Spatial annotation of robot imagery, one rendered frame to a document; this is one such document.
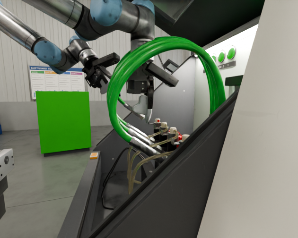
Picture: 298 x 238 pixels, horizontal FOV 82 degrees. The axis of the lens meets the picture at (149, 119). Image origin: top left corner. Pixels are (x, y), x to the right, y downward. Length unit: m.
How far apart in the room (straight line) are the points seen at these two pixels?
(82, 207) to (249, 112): 0.43
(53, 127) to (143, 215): 3.67
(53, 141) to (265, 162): 3.84
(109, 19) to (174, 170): 0.39
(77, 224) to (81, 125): 3.48
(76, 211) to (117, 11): 0.50
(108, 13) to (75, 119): 3.45
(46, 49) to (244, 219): 0.70
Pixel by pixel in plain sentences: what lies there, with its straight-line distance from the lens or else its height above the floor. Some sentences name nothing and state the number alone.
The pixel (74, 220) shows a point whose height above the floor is 0.95.
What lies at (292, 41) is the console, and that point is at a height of 1.28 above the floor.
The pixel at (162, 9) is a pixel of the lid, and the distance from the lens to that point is 0.91.
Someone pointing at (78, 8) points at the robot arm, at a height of 1.46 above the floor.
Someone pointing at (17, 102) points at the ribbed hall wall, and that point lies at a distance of 7.41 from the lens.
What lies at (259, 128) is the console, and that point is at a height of 1.19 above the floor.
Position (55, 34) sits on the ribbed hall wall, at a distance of 7.41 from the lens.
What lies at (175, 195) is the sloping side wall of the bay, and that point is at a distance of 0.26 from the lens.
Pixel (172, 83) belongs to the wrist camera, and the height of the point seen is 1.26.
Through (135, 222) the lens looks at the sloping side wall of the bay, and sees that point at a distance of 0.27.
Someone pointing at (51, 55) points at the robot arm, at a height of 1.37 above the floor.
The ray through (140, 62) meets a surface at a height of 1.29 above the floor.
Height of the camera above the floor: 1.23
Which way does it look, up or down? 8 degrees down
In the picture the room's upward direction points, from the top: straight up
